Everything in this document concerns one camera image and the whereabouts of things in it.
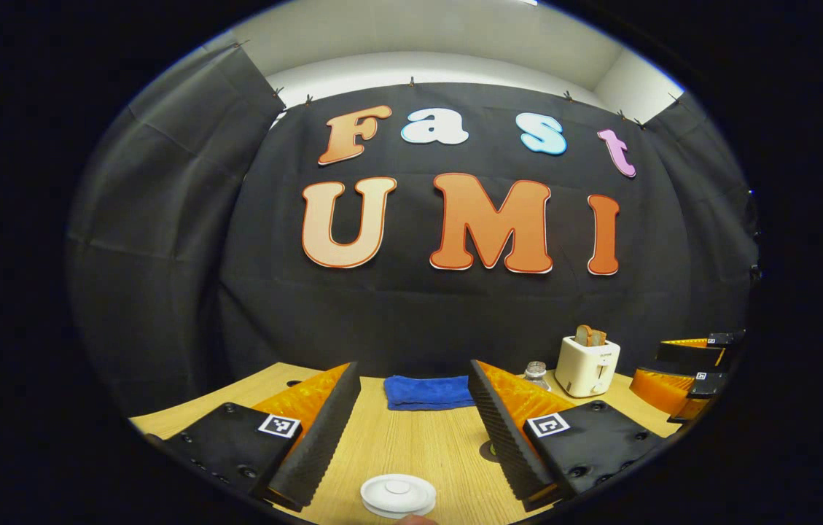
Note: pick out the blue folded cloth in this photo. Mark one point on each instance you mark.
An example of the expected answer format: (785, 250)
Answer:
(426, 394)

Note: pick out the white teacup lid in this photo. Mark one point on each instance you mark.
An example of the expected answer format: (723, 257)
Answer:
(398, 487)

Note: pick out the white toaster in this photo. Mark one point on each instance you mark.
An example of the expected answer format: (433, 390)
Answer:
(586, 368)

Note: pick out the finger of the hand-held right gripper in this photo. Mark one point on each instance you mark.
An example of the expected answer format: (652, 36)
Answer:
(662, 386)
(688, 354)

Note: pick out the white label water bottle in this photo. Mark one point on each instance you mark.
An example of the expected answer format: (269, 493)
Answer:
(536, 375)

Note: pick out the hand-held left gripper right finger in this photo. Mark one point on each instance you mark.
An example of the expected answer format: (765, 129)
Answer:
(506, 445)

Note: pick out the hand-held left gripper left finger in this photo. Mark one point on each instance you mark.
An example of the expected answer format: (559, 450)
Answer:
(324, 445)

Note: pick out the dark round coaster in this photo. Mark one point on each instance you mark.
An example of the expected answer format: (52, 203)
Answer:
(488, 450)

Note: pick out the brown bread slice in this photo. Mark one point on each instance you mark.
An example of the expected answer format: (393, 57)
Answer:
(584, 335)
(599, 338)

